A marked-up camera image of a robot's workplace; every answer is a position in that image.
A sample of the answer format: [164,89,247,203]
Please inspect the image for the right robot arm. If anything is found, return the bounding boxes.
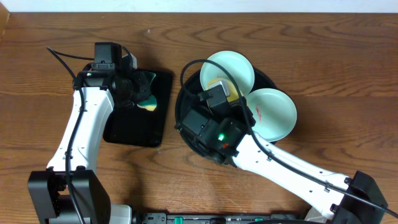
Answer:
[175,95,392,223]

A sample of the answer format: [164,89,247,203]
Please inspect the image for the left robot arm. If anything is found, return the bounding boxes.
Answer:
[28,42,157,223]

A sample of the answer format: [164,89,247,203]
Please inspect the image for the black round tray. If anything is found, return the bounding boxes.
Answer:
[174,65,285,166]

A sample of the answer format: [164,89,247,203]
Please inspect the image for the yellow plate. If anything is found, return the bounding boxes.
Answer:
[206,78,239,102]

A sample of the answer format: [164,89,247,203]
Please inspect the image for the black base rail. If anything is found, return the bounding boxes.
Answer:
[131,213,310,224]

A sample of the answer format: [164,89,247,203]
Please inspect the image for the green yellow sponge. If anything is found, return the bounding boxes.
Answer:
[137,72,157,111]

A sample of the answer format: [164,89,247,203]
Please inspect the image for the light blue plate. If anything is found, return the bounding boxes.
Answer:
[200,50,255,95]
[246,88,297,142]

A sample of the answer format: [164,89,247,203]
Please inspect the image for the black rectangular tray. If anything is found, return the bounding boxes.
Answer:
[103,70,174,147]

